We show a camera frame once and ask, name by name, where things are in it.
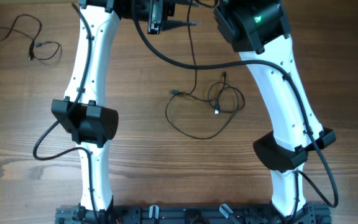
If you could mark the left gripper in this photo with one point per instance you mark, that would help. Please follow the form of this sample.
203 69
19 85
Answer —
158 14

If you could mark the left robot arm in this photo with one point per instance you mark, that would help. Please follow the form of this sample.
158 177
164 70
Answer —
83 113

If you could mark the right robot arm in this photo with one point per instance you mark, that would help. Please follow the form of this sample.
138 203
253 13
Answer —
259 32

